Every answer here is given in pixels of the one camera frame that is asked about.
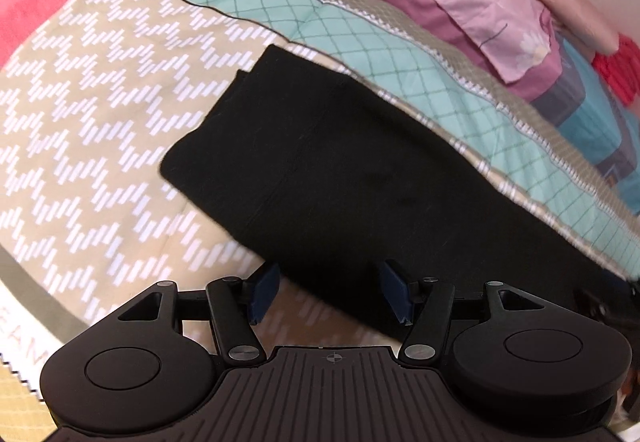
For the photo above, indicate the chevron patterned quilt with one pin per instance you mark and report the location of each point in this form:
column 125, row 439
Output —
column 93, row 99

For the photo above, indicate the black pants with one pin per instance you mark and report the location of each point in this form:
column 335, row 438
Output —
column 313, row 171

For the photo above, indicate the red knitted blanket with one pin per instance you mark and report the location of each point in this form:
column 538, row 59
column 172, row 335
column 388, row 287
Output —
column 621, row 72

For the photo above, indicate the blue grey pillow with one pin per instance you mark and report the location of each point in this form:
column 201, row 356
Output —
column 587, row 115

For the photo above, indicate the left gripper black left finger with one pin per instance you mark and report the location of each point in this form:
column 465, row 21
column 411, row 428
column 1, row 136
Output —
column 236, row 305

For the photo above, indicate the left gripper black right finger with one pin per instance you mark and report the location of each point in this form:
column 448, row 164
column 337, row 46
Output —
column 423, row 306

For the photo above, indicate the peach small pillow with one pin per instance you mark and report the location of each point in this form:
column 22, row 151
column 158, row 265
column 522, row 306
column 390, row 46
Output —
column 587, row 23

